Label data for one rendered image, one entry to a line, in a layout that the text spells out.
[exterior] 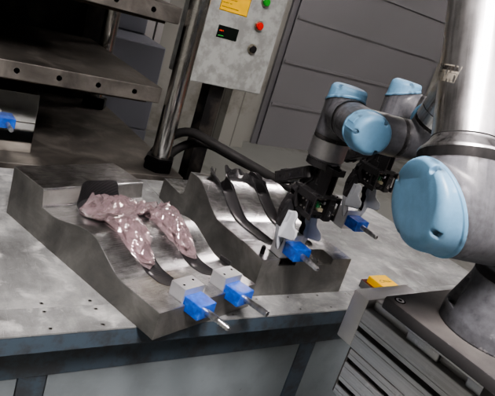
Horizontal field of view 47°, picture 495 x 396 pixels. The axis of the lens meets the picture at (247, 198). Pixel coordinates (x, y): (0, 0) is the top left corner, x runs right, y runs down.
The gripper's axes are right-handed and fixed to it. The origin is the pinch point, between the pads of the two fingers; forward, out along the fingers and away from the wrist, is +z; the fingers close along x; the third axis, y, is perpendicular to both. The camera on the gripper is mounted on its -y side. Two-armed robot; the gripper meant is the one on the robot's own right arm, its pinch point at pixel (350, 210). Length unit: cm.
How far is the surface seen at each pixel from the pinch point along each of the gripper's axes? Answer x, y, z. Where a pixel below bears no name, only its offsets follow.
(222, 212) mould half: -33.4, -8.1, 5.9
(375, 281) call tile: -0.6, 15.9, 11.6
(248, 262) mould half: -36.1, 10.1, 9.0
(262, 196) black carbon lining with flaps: -18.3, -13.9, 3.5
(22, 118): -68, -66, 6
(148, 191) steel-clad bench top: -38, -40, 15
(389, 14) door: 379, -387, -72
